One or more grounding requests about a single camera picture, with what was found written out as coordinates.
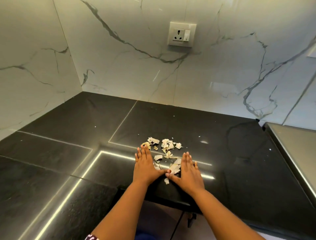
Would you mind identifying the person's left hand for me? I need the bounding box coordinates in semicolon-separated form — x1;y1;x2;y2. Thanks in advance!
132;144;171;186

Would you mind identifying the person's right hand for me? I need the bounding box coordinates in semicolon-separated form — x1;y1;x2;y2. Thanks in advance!
165;151;206;197

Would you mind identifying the person's right forearm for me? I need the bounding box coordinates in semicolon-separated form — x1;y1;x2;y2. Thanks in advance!
191;189;266;240

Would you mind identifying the person's left forearm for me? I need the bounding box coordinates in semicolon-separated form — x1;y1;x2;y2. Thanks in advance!
91;182;150;240

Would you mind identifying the pile of pale peel scraps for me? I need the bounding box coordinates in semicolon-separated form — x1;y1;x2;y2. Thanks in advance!
141;137;183;185

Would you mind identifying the blue clothing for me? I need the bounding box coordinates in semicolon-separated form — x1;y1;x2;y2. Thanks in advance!
134;230;159;240

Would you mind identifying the stainless steel sink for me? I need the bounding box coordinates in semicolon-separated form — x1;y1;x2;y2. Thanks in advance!
263;122;316;206

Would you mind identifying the white wall socket with switch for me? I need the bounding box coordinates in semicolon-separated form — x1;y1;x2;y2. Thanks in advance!
168;21;197;48

